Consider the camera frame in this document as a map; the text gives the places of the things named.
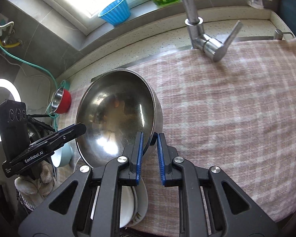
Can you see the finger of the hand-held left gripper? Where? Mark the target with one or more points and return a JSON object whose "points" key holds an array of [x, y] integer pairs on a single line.
{"points": [[69, 133]]}

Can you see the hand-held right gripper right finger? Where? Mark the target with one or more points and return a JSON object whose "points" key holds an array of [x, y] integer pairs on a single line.
{"points": [[161, 158]]}

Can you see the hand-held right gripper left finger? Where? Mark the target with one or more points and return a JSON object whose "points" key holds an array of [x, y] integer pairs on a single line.
{"points": [[139, 158]]}

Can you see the grey leaf patterned plate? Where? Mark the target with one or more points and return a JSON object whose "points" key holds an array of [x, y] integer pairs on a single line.
{"points": [[142, 202]]}

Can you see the large stainless steel bowl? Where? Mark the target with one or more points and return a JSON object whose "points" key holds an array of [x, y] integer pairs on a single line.
{"points": [[113, 108]]}

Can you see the person's left hand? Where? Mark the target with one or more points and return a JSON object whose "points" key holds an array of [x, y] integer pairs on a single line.
{"points": [[32, 185]]}

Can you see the pale blue ceramic bowl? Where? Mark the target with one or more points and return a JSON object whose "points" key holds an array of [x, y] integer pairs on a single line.
{"points": [[64, 158]]}

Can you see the black tripod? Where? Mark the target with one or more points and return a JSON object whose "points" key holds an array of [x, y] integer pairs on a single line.
{"points": [[42, 123]]}

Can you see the small red steel bowl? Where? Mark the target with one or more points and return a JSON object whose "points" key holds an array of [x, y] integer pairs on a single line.
{"points": [[65, 101]]}

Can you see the pink checked cloth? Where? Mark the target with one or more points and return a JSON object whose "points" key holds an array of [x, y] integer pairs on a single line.
{"points": [[224, 103]]}

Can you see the yellow gas pipe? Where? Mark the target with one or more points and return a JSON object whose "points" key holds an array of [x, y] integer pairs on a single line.
{"points": [[5, 45]]}

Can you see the blue fluted plastic cup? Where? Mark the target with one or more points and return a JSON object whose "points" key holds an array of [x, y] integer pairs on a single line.
{"points": [[116, 13]]}

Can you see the chrome kitchen faucet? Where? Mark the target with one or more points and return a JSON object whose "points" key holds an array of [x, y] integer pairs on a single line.
{"points": [[191, 7]]}

